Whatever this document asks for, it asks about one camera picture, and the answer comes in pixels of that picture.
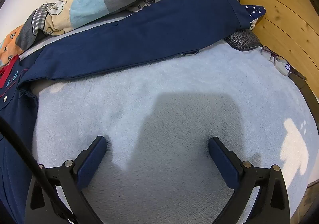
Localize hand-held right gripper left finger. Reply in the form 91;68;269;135
25;136;108;224

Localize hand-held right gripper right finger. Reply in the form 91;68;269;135
208;137;291;224

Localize rolled patchwork quilt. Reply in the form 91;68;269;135
0;0;175;68

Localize purple eyeglasses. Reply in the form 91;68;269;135
260;46;308;81

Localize light blue fleece blanket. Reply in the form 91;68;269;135
30;12;318;224

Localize navy dotted cloth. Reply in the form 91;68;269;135
243;5;267;31

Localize dark strap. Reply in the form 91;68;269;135
288;74;319;125

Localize navy blue jacket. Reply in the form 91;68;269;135
0;0;252;224

